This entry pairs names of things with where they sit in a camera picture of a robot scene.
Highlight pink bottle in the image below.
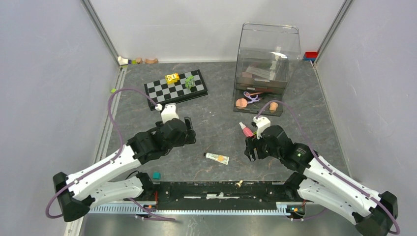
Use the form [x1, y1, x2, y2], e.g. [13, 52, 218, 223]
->
[239, 122, 254, 137]

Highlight white cream tube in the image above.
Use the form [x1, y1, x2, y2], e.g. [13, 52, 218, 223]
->
[204, 152, 229, 165]

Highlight beige makeup sponge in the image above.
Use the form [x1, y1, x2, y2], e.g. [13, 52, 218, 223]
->
[269, 102, 279, 113]

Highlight peach powder puff brush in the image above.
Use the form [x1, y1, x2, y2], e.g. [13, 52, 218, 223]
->
[235, 98, 248, 109]

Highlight clear acrylic makeup organizer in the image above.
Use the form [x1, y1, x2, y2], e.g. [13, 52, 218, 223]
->
[233, 22, 301, 117]

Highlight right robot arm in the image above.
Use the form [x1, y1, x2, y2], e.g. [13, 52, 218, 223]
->
[244, 125, 400, 236]

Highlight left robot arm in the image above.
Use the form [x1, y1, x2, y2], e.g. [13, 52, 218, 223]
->
[53, 117, 196, 222]

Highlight white chess pawn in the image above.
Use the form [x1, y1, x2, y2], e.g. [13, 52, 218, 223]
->
[236, 180, 243, 188]

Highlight black white chessboard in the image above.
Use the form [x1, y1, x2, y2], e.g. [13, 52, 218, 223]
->
[144, 69, 208, 106]

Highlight green toy block on chessboard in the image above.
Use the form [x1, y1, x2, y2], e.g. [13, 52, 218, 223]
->
[185, 75, 195, 89]

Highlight teal cube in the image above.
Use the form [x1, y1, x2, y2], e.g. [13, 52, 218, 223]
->
[152, 172, 161, 180]

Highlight yellow toy block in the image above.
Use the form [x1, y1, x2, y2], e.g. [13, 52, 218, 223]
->
[165, 73, 180, 84]

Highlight wooden blocks in corner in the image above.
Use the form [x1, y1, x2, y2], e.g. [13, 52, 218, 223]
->
[117, 56, 159, 66]

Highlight red blue bricks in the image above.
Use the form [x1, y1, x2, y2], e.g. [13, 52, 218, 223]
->
[303, 51, 318, 61]

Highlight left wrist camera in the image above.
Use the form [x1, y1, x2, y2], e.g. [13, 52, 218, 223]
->
[155, 103, 179, 124]

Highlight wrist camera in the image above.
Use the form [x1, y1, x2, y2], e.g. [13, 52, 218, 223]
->
[253, 116, 271, 139]
[155, 103, 179, 124]

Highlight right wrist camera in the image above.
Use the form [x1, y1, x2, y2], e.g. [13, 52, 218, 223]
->
[253, 116, 271, 139]

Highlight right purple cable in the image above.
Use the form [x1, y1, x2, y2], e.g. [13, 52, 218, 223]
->
[255, 100, 401, 235]

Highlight purple cable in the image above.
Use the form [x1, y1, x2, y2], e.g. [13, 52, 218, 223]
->
[255, 100, 401, 235]
[45, 88, 177, 222]

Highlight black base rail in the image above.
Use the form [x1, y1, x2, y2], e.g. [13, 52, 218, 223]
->
[136, 181, 303, 210]

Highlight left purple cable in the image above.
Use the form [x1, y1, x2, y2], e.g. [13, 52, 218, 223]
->
[45, 88, 177, 222]

